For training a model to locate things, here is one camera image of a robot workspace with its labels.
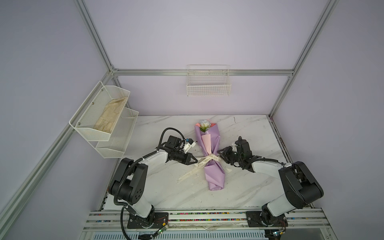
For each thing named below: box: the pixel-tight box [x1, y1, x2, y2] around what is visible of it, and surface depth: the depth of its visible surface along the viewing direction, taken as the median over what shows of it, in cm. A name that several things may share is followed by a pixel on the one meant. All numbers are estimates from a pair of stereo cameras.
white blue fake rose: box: [199, 119, 211, 133], surface depth 107 cm
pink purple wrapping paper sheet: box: [194, 123, 226, 191], surface depth 90 cm
